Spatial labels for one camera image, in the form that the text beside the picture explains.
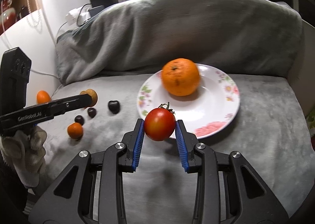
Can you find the small orange kumquat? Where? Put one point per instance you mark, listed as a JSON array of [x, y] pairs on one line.
[[75, 131]]

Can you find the brown longan fruit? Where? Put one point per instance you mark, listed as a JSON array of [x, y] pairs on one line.
[[93, 95]]

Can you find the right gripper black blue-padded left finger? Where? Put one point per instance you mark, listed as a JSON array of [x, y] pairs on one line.
[[69, 199]]

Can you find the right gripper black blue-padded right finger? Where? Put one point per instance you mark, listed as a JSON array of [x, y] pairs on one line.
[[228, 190]]

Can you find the green snack bag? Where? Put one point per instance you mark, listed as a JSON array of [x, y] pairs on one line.
[[311, 122]]

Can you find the black power adapter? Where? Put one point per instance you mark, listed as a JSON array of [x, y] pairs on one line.
[[95, 10]]

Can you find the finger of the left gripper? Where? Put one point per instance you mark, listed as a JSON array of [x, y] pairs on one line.
[[61, 106]]

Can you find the red tomato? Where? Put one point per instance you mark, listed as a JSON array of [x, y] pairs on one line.
[[160, 123]]

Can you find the large orange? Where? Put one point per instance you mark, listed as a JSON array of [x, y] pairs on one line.
[[180, 77]]

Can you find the red white vase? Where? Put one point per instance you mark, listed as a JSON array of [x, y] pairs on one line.
[[8, 18]]

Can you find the dark cherry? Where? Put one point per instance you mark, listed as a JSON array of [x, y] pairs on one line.
[[79, 119], [114, 106], [92, 112]]

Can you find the white floral plate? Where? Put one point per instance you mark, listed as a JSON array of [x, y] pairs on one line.
[[207, 111]]

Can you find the white power strip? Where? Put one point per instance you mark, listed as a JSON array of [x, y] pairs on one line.
[[78, 16]]

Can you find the grey blanket covered cushion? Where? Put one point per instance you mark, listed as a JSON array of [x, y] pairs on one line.
[[247, 37]]

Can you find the gloved left hand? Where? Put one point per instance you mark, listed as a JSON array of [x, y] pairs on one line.
[[25, 155]]

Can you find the smooth orange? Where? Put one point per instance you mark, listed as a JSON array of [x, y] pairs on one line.
[[42, 97]]

